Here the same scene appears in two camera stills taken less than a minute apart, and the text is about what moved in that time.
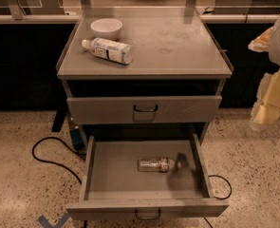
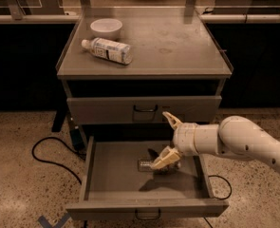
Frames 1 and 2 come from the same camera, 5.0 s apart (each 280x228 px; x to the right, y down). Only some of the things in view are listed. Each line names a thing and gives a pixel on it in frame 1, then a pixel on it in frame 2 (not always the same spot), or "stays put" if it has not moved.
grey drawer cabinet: (172, 88) stays put
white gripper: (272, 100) -> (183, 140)
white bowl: (106, 28) stays put
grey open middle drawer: (112, 187) stays put
